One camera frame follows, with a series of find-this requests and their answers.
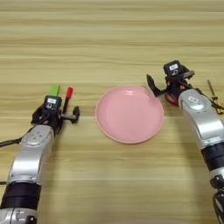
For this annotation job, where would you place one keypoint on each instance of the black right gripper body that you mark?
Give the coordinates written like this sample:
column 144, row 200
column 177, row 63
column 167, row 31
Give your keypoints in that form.
column 175, row 87

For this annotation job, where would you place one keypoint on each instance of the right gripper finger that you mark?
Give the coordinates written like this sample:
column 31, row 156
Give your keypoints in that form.
column 152, row 84
column 188, row 74

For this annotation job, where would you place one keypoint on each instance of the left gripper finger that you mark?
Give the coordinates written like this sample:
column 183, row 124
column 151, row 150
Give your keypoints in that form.
column 76, row 113
column 35, row 115

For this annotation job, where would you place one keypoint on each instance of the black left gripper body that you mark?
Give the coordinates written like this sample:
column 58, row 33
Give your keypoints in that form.
column 52, row 118

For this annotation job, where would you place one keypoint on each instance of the red and black marker pen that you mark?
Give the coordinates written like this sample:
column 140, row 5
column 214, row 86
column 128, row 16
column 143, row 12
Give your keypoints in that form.
column 68, row 94

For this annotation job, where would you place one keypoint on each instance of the green rectangular block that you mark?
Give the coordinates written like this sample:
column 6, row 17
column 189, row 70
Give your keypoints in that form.
column 54, row 90

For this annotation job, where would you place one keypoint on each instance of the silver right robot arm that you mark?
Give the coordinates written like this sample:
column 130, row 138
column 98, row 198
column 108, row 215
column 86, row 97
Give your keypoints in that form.
column 207, row 125

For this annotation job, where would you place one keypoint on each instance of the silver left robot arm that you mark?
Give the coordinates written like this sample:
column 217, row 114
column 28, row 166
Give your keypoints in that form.
column 29, row 163

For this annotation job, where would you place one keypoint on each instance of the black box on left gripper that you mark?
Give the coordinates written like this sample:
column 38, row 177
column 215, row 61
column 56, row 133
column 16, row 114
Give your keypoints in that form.
column 53, row 102

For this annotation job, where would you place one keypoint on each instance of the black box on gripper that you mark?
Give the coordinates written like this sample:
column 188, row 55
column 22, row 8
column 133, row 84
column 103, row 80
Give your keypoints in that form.
column 53, row 102
column 172, row 68

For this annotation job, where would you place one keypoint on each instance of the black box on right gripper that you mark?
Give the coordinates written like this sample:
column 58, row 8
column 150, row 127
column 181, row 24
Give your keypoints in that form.
column 172, row 68

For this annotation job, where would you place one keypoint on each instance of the pink round plate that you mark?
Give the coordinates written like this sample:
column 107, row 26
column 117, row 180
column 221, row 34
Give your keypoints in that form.
column 129, row 113

